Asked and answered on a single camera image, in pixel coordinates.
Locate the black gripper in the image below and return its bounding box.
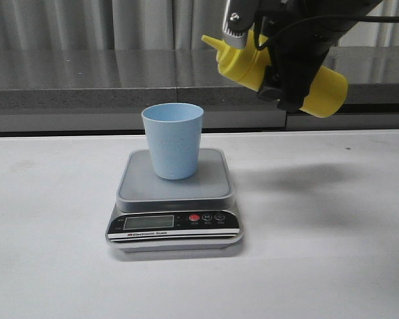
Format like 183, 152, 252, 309
256, 0, 380, 112

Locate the yellow squeeze bottle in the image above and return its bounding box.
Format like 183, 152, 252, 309
201, 31, 348, 118

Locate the light blue plastic cup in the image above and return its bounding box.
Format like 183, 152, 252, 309
142, 102, 203, 180

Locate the silver electronic kitchen scale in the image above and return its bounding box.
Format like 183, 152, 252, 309
105, 148, 243, 253

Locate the grey stone counter ledge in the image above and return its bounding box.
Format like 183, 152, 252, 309
0, 47, 399, 113

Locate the grey pleated curtain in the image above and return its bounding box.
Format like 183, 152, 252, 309
0, 0, 399, 52

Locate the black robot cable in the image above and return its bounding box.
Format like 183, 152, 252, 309
252, 11, 399, 53

